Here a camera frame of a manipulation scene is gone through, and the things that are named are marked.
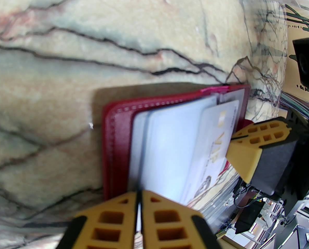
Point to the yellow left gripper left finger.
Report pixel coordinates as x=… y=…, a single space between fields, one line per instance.
x=105 y=224

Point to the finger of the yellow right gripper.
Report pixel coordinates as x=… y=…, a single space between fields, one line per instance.
x=247 y=159
x=263 y=128

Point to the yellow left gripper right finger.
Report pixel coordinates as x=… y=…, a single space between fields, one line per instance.
x=170 y=224

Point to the white gold VIP card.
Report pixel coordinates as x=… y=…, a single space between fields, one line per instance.
x=214 y=149

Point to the red leather card holder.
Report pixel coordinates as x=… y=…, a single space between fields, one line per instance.
x=118 y=149

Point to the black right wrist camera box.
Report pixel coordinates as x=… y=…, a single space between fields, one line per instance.
x=308 y=61

